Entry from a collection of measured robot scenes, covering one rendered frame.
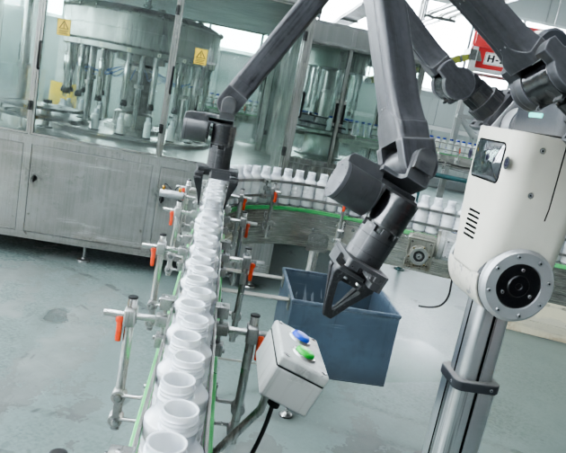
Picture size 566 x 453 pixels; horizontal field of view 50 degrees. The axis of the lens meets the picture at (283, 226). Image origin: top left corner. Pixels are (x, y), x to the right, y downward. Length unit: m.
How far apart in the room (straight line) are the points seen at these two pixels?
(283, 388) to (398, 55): 0.51
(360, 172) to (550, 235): 0.61
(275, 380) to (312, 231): 2.02
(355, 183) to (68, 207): 3.99
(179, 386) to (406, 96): 0.52
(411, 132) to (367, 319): 0.92
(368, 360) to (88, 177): 3.24
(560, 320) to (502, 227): 4.12
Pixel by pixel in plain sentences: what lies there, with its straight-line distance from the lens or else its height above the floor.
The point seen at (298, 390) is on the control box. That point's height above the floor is 1.07.
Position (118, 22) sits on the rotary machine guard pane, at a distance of 4.60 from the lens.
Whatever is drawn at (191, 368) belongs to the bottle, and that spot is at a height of 1.16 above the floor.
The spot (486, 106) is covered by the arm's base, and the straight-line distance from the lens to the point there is 1.58.
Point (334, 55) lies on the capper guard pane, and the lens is 6.50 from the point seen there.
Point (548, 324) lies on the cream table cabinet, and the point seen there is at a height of 0.12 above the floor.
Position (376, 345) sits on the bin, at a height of 0.85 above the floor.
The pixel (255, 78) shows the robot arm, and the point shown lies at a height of 1.50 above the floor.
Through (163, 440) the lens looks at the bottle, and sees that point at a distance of 0.59.
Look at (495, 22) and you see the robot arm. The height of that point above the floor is 1.65.
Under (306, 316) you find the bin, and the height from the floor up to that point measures 0.90.
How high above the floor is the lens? 1.47
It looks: 12 degrees down
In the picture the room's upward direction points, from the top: 11 degrees clockwise
